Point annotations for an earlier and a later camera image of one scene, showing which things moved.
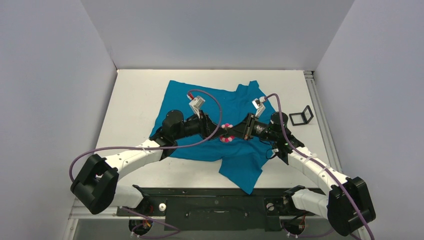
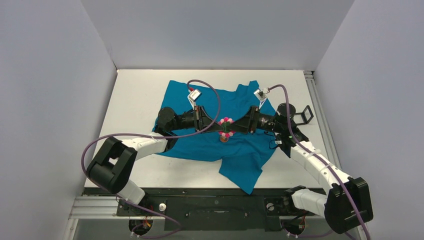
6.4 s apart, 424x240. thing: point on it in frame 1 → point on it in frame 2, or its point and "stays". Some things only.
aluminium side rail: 322,122 stays
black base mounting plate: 195,209 stays
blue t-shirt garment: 241,161 stays
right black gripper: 248,127 → 253,120
